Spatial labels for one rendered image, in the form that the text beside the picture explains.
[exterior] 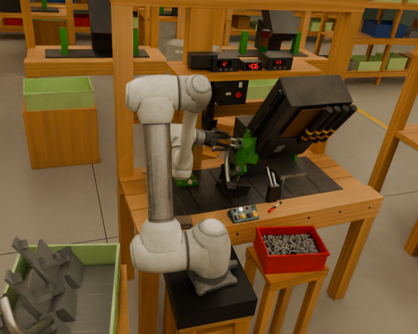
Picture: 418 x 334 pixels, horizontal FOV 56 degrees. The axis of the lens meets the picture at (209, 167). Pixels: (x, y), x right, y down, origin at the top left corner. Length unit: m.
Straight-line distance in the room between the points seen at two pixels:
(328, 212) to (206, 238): 1.05
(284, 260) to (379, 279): 1.58
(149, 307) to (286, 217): 0.89
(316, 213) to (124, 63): 1.33
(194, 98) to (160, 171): 0.30
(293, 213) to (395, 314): 1.30
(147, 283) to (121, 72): 1.10
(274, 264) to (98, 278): 0.81
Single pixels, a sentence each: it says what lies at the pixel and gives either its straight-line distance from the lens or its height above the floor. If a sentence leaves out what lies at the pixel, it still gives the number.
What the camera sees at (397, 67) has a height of 0.30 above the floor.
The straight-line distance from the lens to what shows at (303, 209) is 2.30.
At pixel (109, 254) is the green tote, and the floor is 0.90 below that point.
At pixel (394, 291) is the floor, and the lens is 3.42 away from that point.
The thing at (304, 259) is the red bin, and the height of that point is 0.89.
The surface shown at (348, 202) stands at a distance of 2.48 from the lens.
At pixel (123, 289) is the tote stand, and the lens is 1.89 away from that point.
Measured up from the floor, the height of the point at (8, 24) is 0.27.
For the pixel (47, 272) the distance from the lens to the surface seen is 1.78.
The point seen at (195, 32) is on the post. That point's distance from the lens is 2.20.
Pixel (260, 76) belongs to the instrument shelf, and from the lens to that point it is 2.30.
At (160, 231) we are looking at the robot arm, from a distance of 1.51.
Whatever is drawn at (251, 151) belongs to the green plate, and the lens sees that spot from 2.16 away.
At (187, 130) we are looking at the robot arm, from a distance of 1.77.
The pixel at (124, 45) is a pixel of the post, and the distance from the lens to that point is 2.11.
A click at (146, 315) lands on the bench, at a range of 2.35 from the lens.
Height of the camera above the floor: 2.20
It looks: 31 degrees down
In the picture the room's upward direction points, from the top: 6 degrees clockwise
